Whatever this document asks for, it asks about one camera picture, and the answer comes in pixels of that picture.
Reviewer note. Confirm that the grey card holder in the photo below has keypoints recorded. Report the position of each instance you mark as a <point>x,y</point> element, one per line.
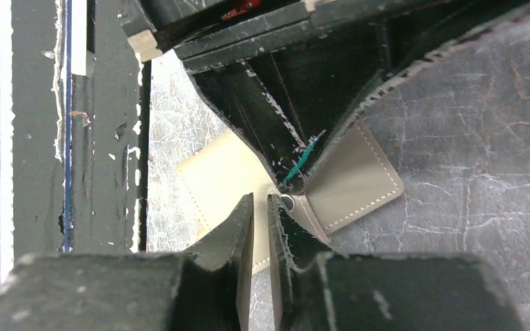
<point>355,180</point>

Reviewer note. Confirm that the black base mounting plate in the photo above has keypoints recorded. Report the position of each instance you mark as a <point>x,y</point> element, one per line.
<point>81,106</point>

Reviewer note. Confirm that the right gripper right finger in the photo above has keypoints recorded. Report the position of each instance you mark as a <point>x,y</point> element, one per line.
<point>317,288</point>

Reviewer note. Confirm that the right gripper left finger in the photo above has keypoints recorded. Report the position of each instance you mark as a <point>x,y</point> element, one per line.
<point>207,286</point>

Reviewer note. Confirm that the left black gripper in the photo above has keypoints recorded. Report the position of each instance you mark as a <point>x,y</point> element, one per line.
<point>290,77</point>

